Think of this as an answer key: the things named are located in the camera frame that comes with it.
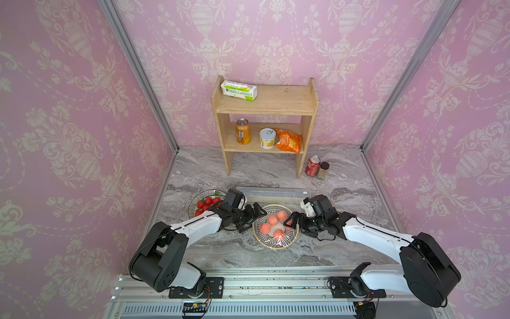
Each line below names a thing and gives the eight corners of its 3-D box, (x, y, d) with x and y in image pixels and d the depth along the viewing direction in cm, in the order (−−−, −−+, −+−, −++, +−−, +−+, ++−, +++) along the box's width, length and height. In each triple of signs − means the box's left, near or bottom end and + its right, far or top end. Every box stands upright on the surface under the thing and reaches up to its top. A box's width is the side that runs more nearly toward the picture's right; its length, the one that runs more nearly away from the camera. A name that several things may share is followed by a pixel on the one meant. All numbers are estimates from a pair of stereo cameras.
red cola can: (305, 177, 109) (309, 163, 100) (304, 169, 113) (308, 155, 104) (316, 177, 109) (321, 163, 100) (314, 169, 113) (319, 155, 104)
